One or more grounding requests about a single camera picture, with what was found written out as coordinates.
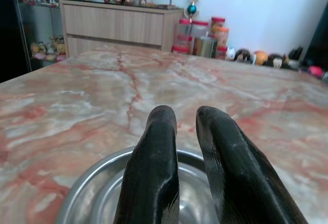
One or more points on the small black figurine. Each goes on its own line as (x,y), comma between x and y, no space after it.
(295,56)

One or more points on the black television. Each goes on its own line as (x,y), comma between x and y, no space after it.
(320,42)

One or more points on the trophy with blue ball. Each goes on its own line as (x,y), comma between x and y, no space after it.
(192,8)

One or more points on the light wooden cabinet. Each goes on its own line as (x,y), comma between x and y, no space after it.
(115,26)

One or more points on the pink plush toy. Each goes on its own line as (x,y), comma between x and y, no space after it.
(38,54)

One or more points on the stainless steel bowl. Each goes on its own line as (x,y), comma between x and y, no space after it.
(102,183)

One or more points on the red-lidded clear plastic jar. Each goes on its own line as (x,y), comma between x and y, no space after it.
(182,45)
(200,29)
(183,28)

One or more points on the small orange figurine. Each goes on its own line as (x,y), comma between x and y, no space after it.
(261,58)

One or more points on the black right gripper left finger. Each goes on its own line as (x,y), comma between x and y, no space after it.
(151,178)

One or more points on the glass display cabinet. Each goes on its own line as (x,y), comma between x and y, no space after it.
(38,16)

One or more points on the yellow plush toy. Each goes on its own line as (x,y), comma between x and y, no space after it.
(60,48)

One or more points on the small red figurine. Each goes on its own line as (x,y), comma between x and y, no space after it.
(314,70)

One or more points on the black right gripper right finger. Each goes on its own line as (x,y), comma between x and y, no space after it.
(238,172)

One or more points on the small white figurine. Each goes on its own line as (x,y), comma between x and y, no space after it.
(230,53)

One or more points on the small dark-haired figurine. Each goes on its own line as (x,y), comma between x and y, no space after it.
(274,60)
(241,55)

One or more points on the marble-pattern red-edged folding table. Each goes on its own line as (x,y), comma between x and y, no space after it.
(77,106)

